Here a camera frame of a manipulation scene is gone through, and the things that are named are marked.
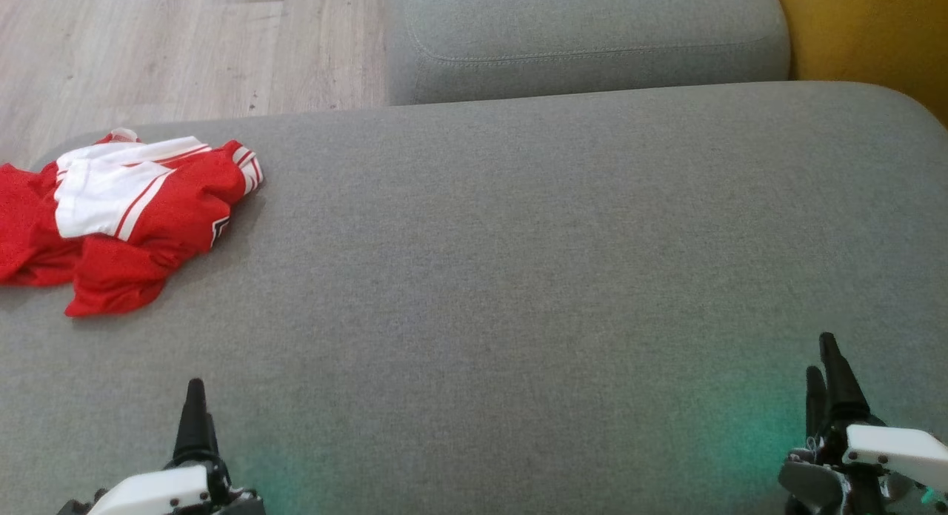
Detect large grey sofa seat cushion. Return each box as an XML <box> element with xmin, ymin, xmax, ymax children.
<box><xmin>0</xmin><ymin>81</ymin><xmax>948</xmax><ymax>515</ymax></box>

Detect red mesh shorts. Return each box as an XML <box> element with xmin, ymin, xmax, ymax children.
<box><xmin>0</xmin><ymin>127</ymin><xmax>216</xmax><ymax>318</ymax></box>

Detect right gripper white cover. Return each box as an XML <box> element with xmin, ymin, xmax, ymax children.
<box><xmin>778</xmin><ymin>333</ymin><xmax>948</xmax><ymax>515</ymax></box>

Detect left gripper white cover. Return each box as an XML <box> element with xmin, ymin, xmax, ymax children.
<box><xmin>58</xmin><ymin>378</ymin><xmax>266</xmax><ymax>515</ymax></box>

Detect grey stitched sofa seat cushion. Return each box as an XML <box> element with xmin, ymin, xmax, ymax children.
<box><xmin>384</xmin><ymin>0</ymin><xmax>792</xmax><ymax>107</ymax></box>

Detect large yellow sofa back cushion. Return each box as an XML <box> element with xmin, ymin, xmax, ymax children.
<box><xmin>770</xmin><ymin>0</ymin><xmax>948</xmax><ymax>127</ymax></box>

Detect red white basketball jersey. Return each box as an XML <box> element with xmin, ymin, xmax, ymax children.
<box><xmin>53</xmin><ymin>136</ymin><xmax>264</xmax><ymax>260</ymax></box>

